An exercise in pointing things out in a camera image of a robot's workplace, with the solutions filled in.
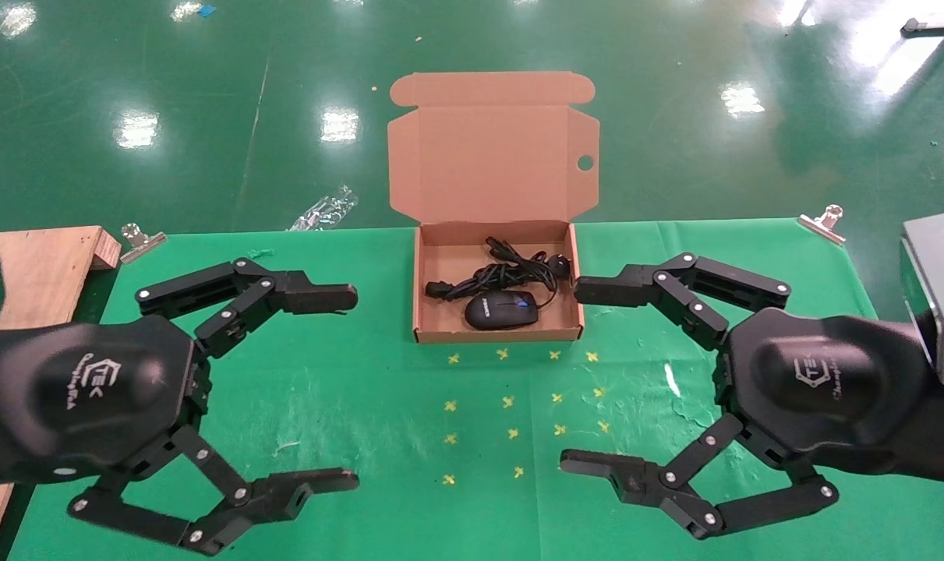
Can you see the grey table foot bar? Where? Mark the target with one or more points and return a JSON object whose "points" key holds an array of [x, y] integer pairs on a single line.
{"points": [[935, 26]]}

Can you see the brown wooden board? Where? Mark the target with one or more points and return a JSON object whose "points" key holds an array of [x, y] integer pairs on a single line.
{"points": [[51, 265]]}

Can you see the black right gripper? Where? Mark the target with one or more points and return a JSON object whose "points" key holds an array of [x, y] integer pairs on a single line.
{"points": [[830, 382]]}

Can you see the clear plastic wrapper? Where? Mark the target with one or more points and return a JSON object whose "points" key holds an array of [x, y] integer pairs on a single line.
{"points": [[323, 210]]}

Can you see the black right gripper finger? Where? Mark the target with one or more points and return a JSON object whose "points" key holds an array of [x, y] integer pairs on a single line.
{"points": [[620, 287]]}

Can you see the silver binder clip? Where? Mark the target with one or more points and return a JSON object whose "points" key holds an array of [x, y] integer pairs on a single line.
{"points": [[140, 240], [824, 222]]}

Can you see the open brown cardboard box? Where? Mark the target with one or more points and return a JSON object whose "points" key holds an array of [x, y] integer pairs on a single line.
{"points": [[495, 156]]}

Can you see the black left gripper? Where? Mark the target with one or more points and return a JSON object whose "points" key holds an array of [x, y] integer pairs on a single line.
{"points": [[74, 389]]}

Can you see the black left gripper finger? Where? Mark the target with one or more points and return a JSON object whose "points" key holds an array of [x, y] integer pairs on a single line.
{"points": [[316, 298], [284, 495]]}

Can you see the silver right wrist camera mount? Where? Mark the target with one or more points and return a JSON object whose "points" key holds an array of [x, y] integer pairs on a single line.
{"points": [[943, 280]]}

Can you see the green table cloth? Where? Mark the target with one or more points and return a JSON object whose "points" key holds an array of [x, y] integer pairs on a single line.
{"points": [[409, 405]]}

